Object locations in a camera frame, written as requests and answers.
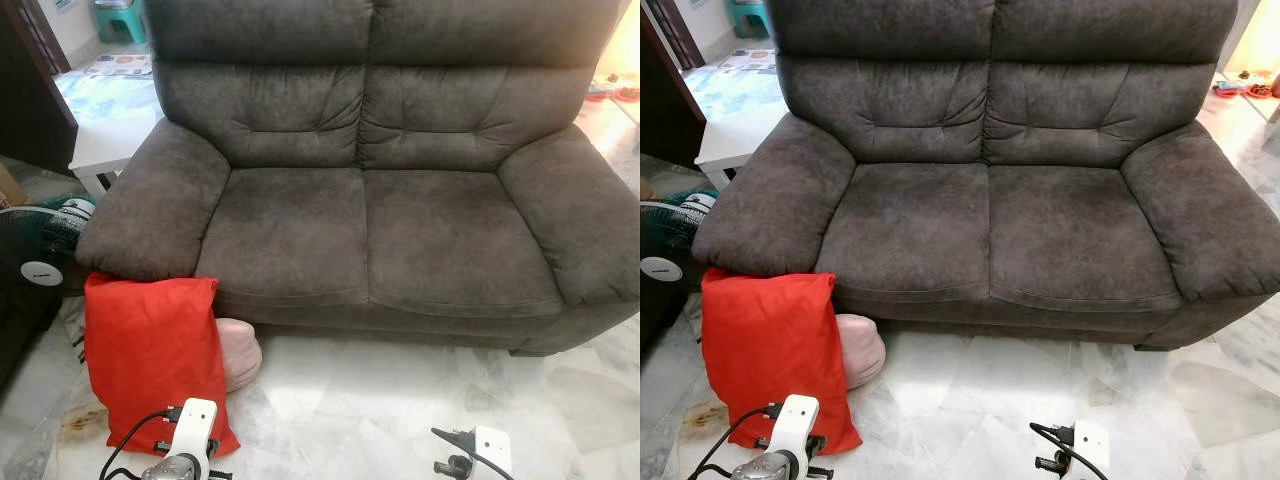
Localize red pillow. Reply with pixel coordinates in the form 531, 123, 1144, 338
84, 272, 241, 459
700, 267, 864, 456

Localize pink fluffy pillow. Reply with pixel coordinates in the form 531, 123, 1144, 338
215, 318, 264, 393
835, 313, 888, 391

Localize dark grey fabric sofa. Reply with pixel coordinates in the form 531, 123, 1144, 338
76, 0, 641, 358
692, 0, 1280, 352

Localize black standing fan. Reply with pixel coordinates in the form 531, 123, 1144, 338
0, 194, 99, 293
640, 189, 720, 287

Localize red slipper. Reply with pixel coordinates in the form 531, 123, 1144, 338
587, 79, 641, 104
1211, 79, 1278, 100

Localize dark wooden door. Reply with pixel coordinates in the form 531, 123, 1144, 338
640, 0, 710, 170
0, 0, 80, 177

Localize white side table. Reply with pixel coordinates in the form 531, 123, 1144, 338
54, 50, 167, 197
694, 48, 793, 193

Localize printed paper sheet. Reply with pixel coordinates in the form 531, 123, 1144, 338
82, 53, 154, 78
717, 48, 778, 73

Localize green plastic stool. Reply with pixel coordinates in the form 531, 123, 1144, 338
727, 0, 774, 40
93, 0, 149, 46

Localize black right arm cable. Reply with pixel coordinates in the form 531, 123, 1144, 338
1029, 422, 1101, 480
431, 427, 516, 480

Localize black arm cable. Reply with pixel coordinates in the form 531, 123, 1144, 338
1029, 422, 1101, 480
687, 402, 782, 480
98, 405, 183, 480
431, 427, 516, 480

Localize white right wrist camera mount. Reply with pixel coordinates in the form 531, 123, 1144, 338
471, 425, 515, 480
1071, 419, 1112, 480

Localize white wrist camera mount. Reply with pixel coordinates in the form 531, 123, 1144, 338
471, 425, 515, 480
1071, 419, 1112, 480
773, 394, 822, 457
169, 398, 220, 462

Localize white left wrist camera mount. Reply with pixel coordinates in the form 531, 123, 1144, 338
169, 398, 220, 462
773, 394, 822, 457

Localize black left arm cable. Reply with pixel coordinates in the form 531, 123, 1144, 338
98, 405, 183, 480
687, 402, 782, 480

